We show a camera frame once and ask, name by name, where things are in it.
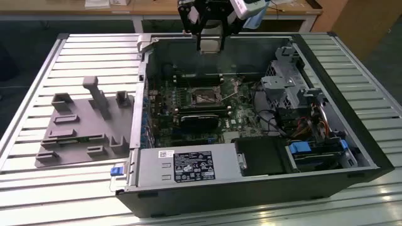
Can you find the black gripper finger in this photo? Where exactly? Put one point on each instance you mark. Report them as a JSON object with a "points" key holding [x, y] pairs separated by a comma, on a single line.
{"points": [[223, 35], [199, 35]]}

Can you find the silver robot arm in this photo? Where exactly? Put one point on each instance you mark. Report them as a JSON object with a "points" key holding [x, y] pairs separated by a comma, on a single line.
{"points": [[211, 24]]}

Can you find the black RAM slot block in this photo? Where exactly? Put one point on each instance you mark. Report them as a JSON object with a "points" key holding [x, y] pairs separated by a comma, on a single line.
{"points": [[201, 81]]}

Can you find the CPU socket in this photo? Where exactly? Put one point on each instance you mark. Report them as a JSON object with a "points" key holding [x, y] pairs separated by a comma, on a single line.
{"points": [[203, 99]]}

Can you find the metal disk bay cage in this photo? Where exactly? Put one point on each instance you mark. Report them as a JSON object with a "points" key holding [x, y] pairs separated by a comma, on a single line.
{"points": [[282, 89]]}

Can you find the black RAM stick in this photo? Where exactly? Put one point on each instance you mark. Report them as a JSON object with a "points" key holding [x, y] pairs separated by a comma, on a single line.
{"points": [[201, 107]]}

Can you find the white box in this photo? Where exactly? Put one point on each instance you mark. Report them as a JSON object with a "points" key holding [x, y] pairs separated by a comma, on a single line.
{"points": [[97, 4]]}

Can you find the green motherboard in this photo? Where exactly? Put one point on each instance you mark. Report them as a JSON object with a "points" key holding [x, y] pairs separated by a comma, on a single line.
{"points": [[245, 117]]}

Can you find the silver chipset heatsink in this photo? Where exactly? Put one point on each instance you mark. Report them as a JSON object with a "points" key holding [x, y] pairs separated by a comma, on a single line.
{"points": [[231, 135]]}

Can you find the wooden cabinet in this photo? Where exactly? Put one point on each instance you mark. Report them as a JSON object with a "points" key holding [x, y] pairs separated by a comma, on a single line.
{"points": [[361, 23]]}

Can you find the wooden desk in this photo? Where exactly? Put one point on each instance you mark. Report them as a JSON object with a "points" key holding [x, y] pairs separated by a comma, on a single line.
{"points": [[63, 11]]}

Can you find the grey parts rack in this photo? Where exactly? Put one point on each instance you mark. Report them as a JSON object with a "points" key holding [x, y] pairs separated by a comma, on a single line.
{"points": [[82, 117]]}

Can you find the black drive bay box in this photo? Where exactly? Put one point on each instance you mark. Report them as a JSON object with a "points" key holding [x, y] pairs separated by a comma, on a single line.
{"points": [[261, 155]]}

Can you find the blue disk carrier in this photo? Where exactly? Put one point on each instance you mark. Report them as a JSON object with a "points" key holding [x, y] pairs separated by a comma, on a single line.
{"points": [[298, 147]]}

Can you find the grey power supply unit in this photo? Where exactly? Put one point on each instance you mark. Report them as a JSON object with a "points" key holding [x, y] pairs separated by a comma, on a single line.
{"points": [[151, 169]]}

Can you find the blue plastic clip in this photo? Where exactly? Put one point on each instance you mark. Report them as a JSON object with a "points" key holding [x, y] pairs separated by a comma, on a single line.
{"points": [[345, 144]]}

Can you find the blue case latch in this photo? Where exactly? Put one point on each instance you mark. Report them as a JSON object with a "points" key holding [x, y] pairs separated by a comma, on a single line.
{"points": [[117, 171]]}

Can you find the black PC case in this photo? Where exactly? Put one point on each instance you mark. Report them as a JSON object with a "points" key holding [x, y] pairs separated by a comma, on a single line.
{"points": [[219, 200]]}

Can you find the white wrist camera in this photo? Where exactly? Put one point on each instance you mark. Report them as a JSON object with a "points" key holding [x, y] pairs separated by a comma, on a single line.
{"points": [[241, 9]]}

